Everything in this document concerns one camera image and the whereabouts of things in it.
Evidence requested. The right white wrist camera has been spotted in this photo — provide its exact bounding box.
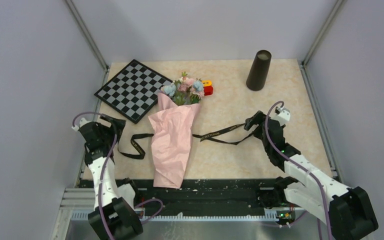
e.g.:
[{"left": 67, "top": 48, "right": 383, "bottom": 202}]
[{"left": 272, "top": 106, "right": 291, "bottom": 128}]

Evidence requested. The black ribbon with gold lettering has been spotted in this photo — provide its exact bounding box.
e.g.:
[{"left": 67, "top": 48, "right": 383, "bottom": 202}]
[{"left": 117, "top": 123, "right": 254, "bottom": 160}]

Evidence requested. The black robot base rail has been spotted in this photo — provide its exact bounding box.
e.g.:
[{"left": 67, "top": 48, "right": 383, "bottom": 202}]
[{"left": 79, "top": 178, "right": 309, "bottom": 218}]

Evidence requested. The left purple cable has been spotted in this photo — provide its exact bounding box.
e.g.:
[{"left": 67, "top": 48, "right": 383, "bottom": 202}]
[{"left": 72, "top": 111, "right": 165, "bottom": 240}]

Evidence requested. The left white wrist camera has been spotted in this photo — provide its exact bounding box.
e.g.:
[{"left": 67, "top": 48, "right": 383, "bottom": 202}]
[{"left": 71, "top": 117, "right": 91, "bottom": 132}]

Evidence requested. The red toy block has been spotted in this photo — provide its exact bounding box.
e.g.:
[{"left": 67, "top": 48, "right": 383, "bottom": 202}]
[{"left": 203, "top": 86, "right": 214, "bottom": 96}]

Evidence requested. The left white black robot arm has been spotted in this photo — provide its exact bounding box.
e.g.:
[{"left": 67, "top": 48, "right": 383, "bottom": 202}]
[{"left": 72, "top": 114, "right": 143, "bottom": 240}]

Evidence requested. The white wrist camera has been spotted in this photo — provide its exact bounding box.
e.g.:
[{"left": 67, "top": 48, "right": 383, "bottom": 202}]
[
  {"left": 71, "top": 117, "right": 91, "bottom": 132},
  {"left": 272, "top": 106, "right": 291, "bottom": 128}
]

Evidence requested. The pink flower bouquet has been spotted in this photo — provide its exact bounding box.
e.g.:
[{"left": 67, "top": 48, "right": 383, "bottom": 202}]
[{"left": 148, "top": 71, "right": 204, "bottom": 189}]

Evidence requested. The dark brown tall vase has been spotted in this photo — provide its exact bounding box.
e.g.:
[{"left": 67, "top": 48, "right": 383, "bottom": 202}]
[{"left": 246, "top": 50, "right": 272, "bottom": 91}]

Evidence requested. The white slotted cable duct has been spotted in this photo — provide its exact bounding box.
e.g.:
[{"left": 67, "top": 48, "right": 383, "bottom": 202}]
[{"left": 71, "top": 209, "right": 307, "bottom": 223}]

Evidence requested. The black and white checkerboard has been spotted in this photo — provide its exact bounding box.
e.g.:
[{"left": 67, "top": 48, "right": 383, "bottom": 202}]
[{"left": 94, "top": 59, "right": 173, "bottom": 124}]

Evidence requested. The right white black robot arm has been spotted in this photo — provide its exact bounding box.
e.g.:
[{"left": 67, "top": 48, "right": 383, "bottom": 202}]
[{"left": 244, "top": 108, "right": 379, "bottom": 240}]

